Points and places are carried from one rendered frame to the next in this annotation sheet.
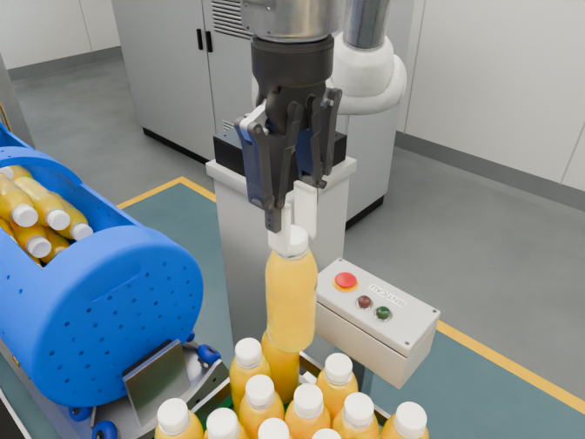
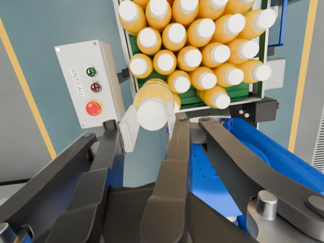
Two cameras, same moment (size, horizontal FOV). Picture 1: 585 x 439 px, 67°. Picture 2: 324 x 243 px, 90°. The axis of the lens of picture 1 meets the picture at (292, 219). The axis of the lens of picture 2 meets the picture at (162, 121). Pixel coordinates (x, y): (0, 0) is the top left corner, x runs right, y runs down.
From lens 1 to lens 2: 0.39 m
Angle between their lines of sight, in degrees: 42
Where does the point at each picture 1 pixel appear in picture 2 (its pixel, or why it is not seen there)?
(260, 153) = (262, 162)
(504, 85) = not seen: outside the picture
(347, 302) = (104, 94)
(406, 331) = (88, 51)
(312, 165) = (116, 142)
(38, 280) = not seen: hidden behind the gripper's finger
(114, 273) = not seen: hidden behind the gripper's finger
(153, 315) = (198, 156)
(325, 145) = (74, 161)
